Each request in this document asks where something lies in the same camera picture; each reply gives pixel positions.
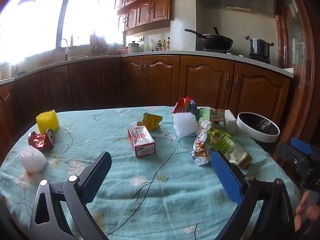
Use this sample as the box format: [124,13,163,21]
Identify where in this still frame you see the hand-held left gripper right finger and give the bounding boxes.
[211,151,296,240]

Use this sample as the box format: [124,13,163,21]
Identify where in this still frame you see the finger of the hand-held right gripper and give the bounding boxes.
[275,142,304,167]
[291,137,320,159]

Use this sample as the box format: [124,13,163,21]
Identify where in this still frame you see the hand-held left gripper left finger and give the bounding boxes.
[29,151,112,240]

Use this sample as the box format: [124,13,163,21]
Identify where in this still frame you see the white waste bin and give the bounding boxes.
[236,112,280,143]

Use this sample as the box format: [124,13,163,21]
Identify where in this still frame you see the crushed drink can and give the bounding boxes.
[28,128,55,151]

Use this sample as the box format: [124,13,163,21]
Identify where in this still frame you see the green milk carton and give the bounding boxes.
[197,107,213,123]

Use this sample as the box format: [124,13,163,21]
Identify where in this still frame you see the yellow snack wrapper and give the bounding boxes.
[137,112,163,131]

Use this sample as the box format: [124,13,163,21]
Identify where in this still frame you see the person's right hand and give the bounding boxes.
[294,191,320,233]

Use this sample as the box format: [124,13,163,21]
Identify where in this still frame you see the green drink bottle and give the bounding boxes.
[197,120,252,169]

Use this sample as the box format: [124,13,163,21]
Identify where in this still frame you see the silver printed wrapper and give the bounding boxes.
[191,132,213,167]

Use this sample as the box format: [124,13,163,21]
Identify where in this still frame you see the black bin liner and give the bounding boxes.
[240,114,278,135]

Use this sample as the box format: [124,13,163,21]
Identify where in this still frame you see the red and white carton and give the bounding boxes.
[127,126,156,158]

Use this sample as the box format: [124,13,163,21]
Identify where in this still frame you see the white box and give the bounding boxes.
[224,109,237,134]

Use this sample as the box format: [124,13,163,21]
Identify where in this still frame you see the small brown carton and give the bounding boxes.
[210,109,225,123]

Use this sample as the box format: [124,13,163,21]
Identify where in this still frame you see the floral teal tablecloth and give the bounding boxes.
[0,106,302,240]

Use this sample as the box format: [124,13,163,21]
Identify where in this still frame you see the small white foam fruit net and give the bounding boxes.
[19,146,47,173]

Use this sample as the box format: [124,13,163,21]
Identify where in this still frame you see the large white foam fruit net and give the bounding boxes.
[173,112,198,137]

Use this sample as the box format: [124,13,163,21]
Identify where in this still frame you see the yellow foam fruit net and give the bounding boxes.
[36,109,60,133]

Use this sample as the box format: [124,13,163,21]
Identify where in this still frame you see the red snack bag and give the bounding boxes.
[172,96,198,115]

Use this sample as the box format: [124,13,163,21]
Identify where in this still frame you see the gas stove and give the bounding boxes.
[197,46,272,64]

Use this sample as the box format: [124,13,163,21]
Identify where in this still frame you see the dark cooking pot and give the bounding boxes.
[245,35,275,57]

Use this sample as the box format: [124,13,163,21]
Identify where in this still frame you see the wooden base cabinets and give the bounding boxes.
[0,55,290,155]

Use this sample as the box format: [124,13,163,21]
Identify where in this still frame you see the curved sink faucet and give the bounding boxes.
[59,39,70,61]

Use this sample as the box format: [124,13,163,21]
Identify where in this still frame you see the utensil rack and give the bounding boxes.
[89,33,108,55]

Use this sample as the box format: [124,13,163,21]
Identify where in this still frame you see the white rice cooker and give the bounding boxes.
[127,41,142,54]

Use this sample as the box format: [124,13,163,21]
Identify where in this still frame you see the black wok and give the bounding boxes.
[184,27,234,51]

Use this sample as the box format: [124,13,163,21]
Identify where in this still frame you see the grey kitchen countertop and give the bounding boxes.
[0,50,294,85]

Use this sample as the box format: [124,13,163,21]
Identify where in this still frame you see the white kettle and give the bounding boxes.
[0,62,12,79]

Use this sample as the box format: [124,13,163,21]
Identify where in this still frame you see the kitchen window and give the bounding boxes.
[0,0,124,65]

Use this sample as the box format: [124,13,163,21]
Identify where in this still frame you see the wooden door frame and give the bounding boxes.
[275,0,320,145]

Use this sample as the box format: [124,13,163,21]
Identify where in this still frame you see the wooden wall cabinets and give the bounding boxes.
[112,0,190,37]

